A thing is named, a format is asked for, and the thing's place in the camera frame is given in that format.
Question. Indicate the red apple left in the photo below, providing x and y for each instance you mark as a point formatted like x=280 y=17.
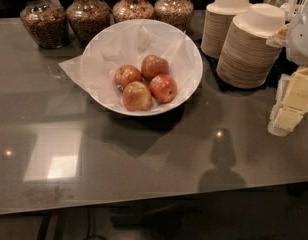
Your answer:
x=126 y=74

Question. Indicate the paper bowl stack rear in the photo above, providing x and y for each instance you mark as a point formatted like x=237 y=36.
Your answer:
x=218 y=18

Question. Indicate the yellow-red apple front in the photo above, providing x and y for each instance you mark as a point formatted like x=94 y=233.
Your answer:
x=137 y=97

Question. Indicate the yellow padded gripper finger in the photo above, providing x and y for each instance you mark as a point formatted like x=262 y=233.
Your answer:
x=291 y=103

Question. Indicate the glass cereal jar far left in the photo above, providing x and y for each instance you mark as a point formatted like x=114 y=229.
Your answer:
x=46 y=23

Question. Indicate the white bowl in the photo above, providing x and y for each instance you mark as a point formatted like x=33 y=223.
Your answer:
x=190 y=74

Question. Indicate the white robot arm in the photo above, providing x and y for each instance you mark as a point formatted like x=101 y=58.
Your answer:
x=297 y=39

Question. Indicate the red apple with sticker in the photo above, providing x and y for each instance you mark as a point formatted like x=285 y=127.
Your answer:
x=163 y=88

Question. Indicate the glass cereal jar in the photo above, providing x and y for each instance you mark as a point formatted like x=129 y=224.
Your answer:
x=177 y=13
x=87 y=18
x=46 y=23
x=132 y=9

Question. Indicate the white paper liner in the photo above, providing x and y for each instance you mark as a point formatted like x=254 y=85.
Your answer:
x=107 y=57

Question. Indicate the red apple back right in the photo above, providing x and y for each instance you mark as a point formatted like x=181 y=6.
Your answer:
x=153 y=65

